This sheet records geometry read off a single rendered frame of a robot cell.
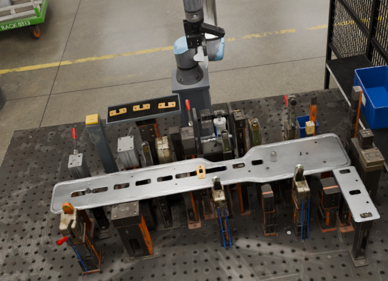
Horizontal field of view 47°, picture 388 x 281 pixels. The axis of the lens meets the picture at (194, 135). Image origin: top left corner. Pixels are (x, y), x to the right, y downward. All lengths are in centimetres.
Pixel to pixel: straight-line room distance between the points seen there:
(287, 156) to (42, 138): 164
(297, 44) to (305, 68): 42
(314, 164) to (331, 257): 42
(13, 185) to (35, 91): 216
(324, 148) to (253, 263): 62
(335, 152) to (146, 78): 273
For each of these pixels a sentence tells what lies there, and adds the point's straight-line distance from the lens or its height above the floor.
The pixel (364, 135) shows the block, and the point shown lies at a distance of 214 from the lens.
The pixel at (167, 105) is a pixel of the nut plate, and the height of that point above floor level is 117.
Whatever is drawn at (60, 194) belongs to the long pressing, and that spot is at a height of 100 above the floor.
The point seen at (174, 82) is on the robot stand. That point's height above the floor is 110.
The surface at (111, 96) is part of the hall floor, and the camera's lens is 442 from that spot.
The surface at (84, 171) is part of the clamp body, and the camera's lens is 226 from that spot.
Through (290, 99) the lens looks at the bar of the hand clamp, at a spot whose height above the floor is 120.
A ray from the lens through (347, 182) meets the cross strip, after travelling 204.
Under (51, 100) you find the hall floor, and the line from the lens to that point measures 466.
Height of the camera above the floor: 253
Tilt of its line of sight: 42 degrees down
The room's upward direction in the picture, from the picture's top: 11 degrees counter-clockwise
